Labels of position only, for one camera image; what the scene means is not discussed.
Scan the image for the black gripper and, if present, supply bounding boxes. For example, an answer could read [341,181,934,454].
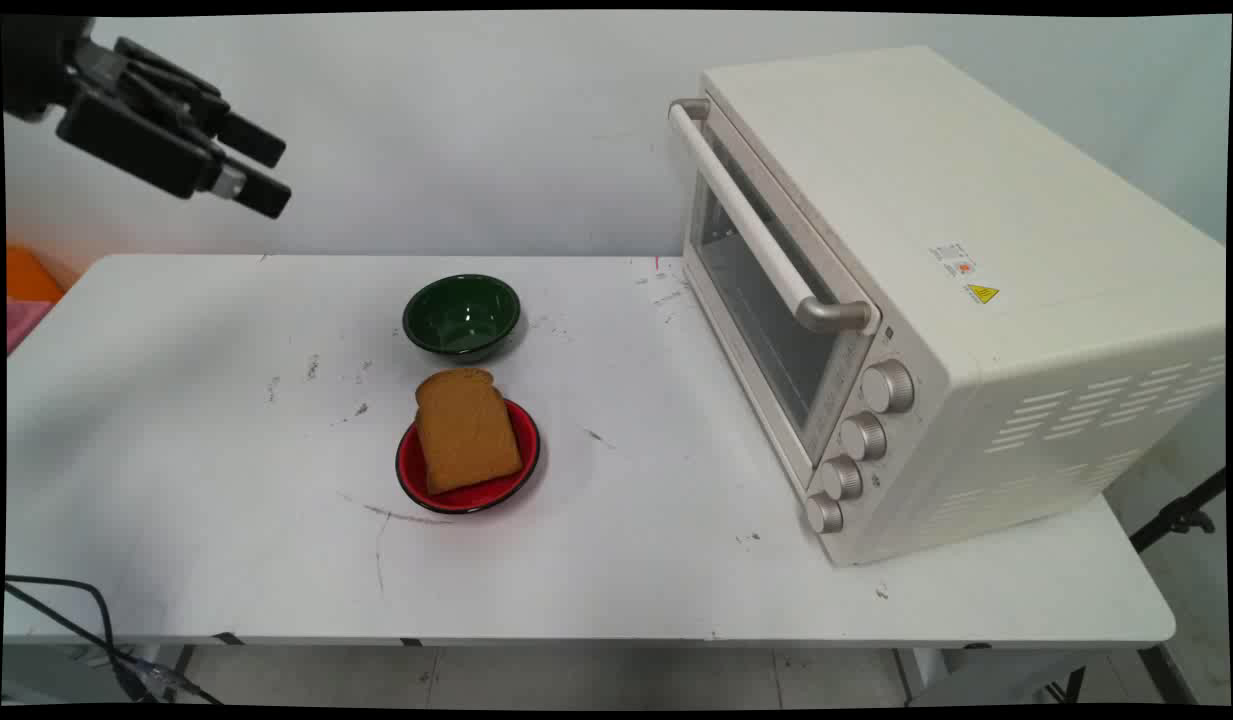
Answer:
[3,15,293,219]

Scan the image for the glass oven door with handle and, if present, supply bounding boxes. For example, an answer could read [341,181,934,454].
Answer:
[669,97,883,493]

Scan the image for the orange object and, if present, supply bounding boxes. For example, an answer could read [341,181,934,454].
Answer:
[6,245,67,305]

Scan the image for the pink object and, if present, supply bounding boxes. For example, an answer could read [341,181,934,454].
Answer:
[6,298,55,357]

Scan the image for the green bowl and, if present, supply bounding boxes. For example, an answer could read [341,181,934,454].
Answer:
[402,274,523,361]

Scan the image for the brown bread slice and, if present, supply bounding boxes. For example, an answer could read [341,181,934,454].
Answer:
[415,367,524,496]

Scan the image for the red plate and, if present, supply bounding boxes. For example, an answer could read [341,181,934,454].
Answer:
[395,398,542,516]

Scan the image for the white label sticker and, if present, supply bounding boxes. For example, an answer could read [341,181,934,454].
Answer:
[928,241,978,279]

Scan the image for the cream toaster oven body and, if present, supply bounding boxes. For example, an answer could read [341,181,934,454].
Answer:
[696,45,1227,568]

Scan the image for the black tripod stand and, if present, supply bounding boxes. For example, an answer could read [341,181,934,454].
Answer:
[1129,467,1228,554]

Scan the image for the black cable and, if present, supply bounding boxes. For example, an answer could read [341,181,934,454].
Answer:
[4,575,224,707]

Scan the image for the grey table leg frame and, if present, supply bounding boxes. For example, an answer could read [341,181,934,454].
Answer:
[894,646,1199,707]

